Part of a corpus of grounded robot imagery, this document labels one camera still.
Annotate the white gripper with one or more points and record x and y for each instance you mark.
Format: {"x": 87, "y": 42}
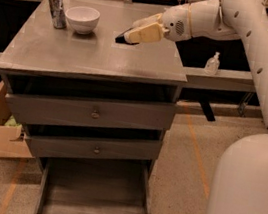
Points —
{"x": 174, "y": 23}

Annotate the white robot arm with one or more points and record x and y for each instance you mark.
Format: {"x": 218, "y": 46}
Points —
{"x": 240, "y": 182}

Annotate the grey wooden drawer cabinet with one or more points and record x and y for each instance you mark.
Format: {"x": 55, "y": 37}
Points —
{"x": 45, "y": 61}

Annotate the top grey drawer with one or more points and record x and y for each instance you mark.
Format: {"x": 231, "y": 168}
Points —
{"x": 83, "y": 112}

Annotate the middle grey drawer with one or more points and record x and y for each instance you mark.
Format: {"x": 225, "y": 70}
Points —
{"x": 92, "y": 145}

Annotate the open bottom grey drawer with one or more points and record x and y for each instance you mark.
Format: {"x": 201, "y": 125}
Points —
{"x": 82, "y": 186}

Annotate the clear sanitizer pump bottle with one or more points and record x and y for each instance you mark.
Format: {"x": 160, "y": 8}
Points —
{"x": 212, "y": 65}

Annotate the white ceramic bowl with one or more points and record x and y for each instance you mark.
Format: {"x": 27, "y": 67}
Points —
{"x": 82, "y": 20}

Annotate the silver metallic can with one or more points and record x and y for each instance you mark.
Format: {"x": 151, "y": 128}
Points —
{"x": 57, "y": 14}

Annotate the brown cardboard box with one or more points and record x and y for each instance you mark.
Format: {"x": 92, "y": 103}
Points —
{"x": 12, "y": 144}

